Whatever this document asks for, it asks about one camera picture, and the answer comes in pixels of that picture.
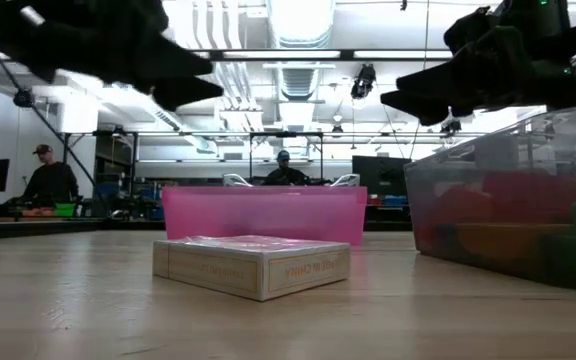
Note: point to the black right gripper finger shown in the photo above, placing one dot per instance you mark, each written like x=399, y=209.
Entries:
x=428, y=106
x=438, y=77

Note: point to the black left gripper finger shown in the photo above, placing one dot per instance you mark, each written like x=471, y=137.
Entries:
x=188, y=92
x=178, y=60

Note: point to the red toy brick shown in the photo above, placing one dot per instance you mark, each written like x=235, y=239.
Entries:
x=533, y=197

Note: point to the large orange toy brick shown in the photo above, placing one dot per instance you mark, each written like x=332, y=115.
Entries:
x=508, y=242

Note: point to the black ceiling spotlight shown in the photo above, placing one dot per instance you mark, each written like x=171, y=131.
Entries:
x=23, y=97
x=450, y=126

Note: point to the clear grey plastic bin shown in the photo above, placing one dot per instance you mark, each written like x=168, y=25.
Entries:
x=468, y=150

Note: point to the black monitor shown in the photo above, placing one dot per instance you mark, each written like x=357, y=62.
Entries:
x=380, y=172

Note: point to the person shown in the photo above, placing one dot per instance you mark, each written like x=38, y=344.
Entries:
x=50, y=180
x=286, y=175

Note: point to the pink translucent plastic bin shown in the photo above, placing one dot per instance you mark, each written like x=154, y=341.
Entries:
x=263, y=215

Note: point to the green crate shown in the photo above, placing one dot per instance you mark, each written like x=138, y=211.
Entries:
x=65, y=209

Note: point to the beige wrapped card deck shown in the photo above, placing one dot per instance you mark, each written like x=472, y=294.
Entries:
x=248, y=270

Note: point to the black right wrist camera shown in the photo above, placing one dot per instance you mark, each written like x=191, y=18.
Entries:
x=533, y=15

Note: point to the black hanging camera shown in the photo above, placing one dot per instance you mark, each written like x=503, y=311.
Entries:
x=363, y=80

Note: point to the background black table frame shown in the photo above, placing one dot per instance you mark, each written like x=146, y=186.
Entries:
x=135, y=150

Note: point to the white ceiling air duct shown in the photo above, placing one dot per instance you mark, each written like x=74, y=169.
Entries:
x=300, y=25

